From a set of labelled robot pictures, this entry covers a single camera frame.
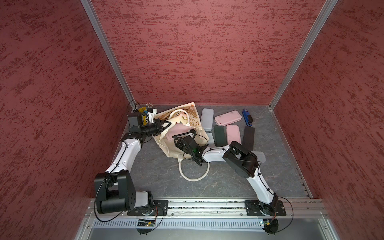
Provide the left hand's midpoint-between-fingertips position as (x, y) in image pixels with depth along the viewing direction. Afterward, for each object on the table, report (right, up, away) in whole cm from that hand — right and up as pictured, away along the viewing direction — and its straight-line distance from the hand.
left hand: (170, 126), depth 80 cm
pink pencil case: (+1, -3, +18) cm, 18 cm away
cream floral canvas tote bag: (+9, +6, +3) cm, 12 cm away
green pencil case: (+31, -8, +23) cm, 39 cm away
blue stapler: (+53, +5, +30) cm, 61 cm away
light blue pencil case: (+24, -12, +17) cm, 32 cm away
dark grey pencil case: (+49, -12, +18) cm, 54 cm away
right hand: (+1, -12, +15) cm, 19 cm away
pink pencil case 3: (+40, -7, +21) cm, 45 cm away
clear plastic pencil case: (+55, -20, +12) cm, 60 cm away
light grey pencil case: (+22, +4, +30) cm, 37 cm away
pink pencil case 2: (+38, +5, +31) cm, 49 cm away
